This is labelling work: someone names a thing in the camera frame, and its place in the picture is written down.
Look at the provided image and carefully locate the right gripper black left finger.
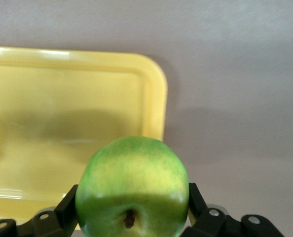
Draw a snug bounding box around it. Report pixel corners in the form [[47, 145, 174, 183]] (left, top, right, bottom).
[[0, 184, 82, 237]]

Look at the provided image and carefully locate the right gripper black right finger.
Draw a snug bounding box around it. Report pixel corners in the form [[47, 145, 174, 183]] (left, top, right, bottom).
[[180, 183, 284, 237]]

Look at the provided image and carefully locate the green apple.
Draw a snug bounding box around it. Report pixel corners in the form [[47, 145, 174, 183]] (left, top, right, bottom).
[[74, 135, 189, 237]]

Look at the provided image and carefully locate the yellow plastic tray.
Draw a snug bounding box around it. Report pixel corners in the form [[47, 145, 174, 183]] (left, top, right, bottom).
[[0, 45, 168, 231]]

